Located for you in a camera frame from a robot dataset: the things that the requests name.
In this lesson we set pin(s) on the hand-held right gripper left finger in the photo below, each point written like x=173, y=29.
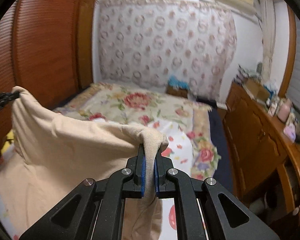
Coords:
x=143, y=177

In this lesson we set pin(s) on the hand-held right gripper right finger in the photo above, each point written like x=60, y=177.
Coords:
x=157, y=177

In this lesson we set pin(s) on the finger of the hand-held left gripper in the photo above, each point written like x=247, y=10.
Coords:
x=2, y=99

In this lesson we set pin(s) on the beige printed t-shirt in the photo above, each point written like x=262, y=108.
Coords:
x=65, y=142

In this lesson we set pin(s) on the yellow plush toy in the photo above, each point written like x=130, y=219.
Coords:
x=10, y=140

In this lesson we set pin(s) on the white flower-print mat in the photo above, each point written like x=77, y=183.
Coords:
x=180, y=140

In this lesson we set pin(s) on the dark blue bed sheet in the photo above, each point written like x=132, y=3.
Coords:
x=220, y=142

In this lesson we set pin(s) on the wooden louvered wardrobe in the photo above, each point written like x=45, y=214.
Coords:
x=47, y=42

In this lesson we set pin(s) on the floral blanket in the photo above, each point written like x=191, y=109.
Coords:
x=130, y=100

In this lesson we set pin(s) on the cardboard box with blue filling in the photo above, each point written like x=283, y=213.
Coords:
x=177, y=91

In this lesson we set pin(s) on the wooden sideboard cabinet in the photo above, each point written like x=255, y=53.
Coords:
x=252, y=135

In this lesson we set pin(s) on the plain cardboard box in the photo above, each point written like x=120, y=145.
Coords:
x=256, y=87

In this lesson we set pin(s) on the lilac tissue pack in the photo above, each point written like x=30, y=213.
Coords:
x=290, y=132

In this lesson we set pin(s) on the pink jug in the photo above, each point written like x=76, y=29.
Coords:
x=284, y=111

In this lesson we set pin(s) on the beige window curtain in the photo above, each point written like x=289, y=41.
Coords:
x=267, y=42

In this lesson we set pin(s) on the wooden window frame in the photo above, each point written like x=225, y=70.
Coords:
x=291, y=55

